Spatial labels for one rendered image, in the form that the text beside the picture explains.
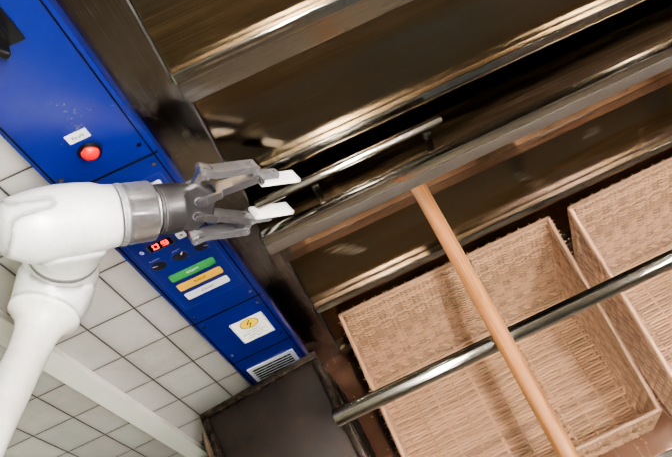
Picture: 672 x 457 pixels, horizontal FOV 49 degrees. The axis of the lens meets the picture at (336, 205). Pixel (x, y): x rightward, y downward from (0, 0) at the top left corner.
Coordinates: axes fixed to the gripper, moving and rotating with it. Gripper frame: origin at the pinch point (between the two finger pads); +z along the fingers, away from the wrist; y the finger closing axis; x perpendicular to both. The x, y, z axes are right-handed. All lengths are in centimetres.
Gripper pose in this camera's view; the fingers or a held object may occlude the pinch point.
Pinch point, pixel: (276, 194)
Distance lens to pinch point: 119.2
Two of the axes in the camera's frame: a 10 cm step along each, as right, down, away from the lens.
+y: -1.9, 8.5, 4.9
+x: 5.2, 5.1, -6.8
